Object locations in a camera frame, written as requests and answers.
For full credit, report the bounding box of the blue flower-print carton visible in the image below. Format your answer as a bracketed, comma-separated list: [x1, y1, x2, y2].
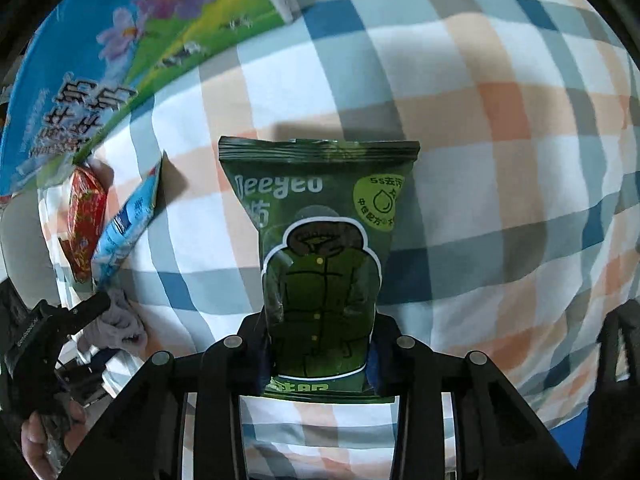
[0, 0, 302, 202]

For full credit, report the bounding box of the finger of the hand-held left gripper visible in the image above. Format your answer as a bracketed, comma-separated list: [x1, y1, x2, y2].
[64, 291, 112, 327]

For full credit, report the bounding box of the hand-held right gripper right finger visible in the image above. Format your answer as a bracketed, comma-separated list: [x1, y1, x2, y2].
[366, 315, 582, 480]

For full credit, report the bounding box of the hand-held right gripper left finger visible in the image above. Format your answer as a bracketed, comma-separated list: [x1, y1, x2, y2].
[60, 313, 275, 480]

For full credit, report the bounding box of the person's left hand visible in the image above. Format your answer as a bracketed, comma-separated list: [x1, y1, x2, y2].
[20, 400, 89, 480]

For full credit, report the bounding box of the green snack-style packet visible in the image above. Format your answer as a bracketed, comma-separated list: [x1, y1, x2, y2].
[218, 136, 420, 395]

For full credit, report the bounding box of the grey cloth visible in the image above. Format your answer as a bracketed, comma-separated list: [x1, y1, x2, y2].
[77, 287, 148, 356]

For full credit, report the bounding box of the light blue packet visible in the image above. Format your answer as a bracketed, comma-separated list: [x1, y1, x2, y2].
[91, 152, 166, 288]

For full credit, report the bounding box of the checked bed sheet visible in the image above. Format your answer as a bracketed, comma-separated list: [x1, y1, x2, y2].
[37, 0, 640, 480]

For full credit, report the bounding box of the red packet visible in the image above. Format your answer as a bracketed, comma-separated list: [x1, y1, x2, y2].
[57, 167, 107, 285]

